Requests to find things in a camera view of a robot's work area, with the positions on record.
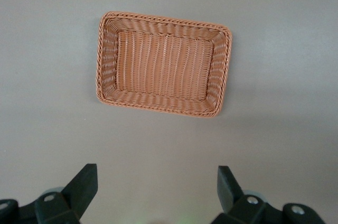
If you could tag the brown table cloth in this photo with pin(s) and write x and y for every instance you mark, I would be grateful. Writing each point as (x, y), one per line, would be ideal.
(39, 102)

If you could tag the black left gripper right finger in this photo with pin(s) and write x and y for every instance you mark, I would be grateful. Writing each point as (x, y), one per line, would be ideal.
(245, 208)

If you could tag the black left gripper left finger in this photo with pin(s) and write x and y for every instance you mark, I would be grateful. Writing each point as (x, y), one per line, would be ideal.
(66, 203)

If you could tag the brown wicker basket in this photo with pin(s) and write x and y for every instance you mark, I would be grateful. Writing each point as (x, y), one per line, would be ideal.
(163, 68)

